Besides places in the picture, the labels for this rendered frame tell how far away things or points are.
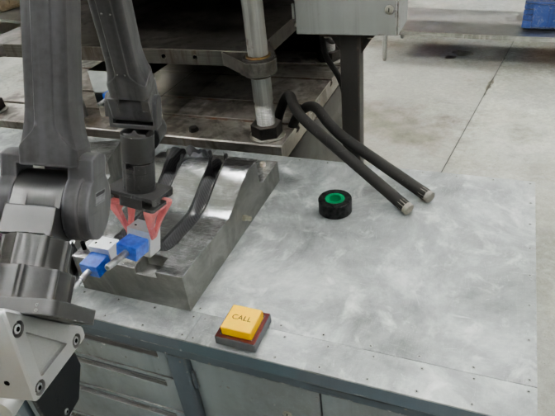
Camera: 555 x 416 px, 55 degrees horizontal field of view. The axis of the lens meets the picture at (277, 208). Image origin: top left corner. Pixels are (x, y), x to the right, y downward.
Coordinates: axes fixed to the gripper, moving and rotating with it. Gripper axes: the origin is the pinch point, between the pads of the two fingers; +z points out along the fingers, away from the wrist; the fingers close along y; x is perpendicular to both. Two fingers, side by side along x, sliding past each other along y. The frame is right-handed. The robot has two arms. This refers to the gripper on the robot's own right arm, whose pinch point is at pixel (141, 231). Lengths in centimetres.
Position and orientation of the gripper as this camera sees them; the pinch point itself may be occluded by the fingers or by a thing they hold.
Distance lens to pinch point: 104.0
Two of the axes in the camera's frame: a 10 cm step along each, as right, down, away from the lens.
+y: -9.3, -2.3, 2.8
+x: -3.5, 4.1, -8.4
